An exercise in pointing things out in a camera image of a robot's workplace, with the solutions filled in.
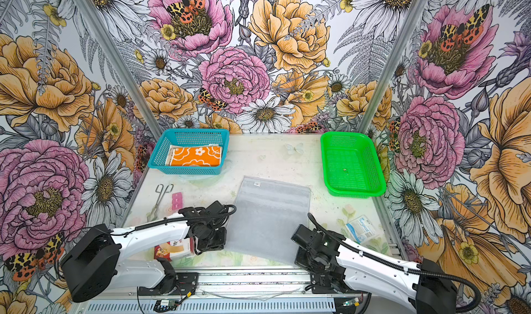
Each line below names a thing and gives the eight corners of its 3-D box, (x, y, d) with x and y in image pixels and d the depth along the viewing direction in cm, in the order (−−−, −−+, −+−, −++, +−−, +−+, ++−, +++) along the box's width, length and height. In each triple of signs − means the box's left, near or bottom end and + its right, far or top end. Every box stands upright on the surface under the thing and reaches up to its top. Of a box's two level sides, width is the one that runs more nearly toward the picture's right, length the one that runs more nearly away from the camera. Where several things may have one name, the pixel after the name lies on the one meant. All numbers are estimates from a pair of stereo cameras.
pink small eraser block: (173, 211, 94) (171, 208, 92) (173, 195, 99) (171, 193, 98) (183, 208, 95) (181, 206, 93) (182, 193, 100) (181, 191, 98)
